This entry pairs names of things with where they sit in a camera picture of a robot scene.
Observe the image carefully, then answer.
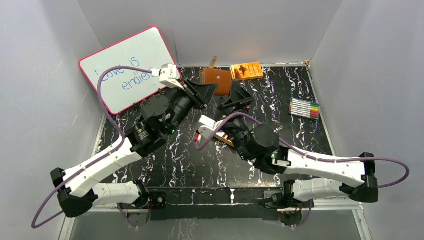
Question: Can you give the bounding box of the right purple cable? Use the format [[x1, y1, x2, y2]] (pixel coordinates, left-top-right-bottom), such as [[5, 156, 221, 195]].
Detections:
[[195, 111, 411, 229]]

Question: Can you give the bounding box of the orange book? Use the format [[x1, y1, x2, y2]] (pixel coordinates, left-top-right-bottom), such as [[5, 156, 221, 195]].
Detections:
[[229, 62, 264, 81]]

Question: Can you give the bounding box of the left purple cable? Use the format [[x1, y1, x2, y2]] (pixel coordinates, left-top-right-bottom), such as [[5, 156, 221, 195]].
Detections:
[[31, 65, 163, 230]]

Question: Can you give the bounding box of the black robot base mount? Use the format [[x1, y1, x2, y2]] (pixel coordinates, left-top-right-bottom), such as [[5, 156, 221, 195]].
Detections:
[[117, 187, 315, 226]]

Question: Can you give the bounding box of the gold oval tin tray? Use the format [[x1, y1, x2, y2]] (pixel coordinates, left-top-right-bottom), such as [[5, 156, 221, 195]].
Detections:
[[214, 131, 235, 148]]

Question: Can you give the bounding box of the aluminium rail frame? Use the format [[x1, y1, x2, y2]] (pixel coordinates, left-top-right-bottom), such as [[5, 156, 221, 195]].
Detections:
[[59, 198, 372, 240]]

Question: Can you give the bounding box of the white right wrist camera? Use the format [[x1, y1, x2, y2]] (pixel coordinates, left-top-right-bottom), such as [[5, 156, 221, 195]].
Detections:
[[195, 115, 223, 142]]

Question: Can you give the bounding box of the purple cable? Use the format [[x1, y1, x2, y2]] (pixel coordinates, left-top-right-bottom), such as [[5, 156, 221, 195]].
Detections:
[[195, 111, 411, 229], [31, 65, 163, 230]]

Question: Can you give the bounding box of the colour marker pen set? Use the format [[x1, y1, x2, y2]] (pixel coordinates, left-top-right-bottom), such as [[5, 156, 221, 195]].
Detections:
[[288, 97, 320, 120]]

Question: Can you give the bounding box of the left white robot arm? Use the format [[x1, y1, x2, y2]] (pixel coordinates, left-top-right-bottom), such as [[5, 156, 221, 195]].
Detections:
[[50, 79, 219, 218]]

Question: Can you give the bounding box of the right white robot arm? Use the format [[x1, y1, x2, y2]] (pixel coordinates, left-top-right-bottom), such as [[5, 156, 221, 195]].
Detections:
[[217, 81, 379, 207]]

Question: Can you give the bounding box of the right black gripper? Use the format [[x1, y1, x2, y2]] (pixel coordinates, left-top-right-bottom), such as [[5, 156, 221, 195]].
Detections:
[[212, 79, 254, 161]]

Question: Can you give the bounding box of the pink framed whiteboard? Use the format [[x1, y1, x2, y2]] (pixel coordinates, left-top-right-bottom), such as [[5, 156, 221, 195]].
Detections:
[[79, 26, 175, 115]]

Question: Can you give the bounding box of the brown leather card holder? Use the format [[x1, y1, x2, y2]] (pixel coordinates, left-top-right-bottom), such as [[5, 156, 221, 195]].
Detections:
[[200, 56, 232, 96]]

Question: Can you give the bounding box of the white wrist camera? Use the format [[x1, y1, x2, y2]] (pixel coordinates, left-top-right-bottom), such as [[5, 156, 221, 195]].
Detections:
[[149, 63, 184, 90], [195, 115, 223, 142]]

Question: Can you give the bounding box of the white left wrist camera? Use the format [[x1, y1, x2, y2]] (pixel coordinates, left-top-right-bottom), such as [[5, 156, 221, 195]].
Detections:
[[149, 63, 184, 90]]

